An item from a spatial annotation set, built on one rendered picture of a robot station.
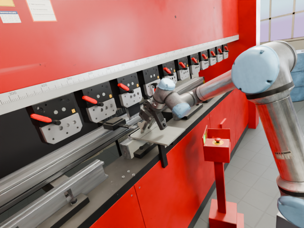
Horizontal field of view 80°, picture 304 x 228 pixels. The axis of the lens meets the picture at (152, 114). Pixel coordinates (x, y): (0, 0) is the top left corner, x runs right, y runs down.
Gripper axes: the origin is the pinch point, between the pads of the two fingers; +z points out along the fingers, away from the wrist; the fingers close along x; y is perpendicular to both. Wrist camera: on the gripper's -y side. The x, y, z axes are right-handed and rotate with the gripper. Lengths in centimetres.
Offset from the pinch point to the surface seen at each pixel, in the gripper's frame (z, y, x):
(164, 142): -11.4, -14.2, 7.5
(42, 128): -17, 18, 49
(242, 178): 59, -86, -98
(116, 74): -24.7, 25.3, 8.4
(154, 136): -5.4, -7.1, 3.6
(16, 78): -31, 30, 50
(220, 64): 18, 24, -216
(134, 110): -5.2, 12.7, -0.1
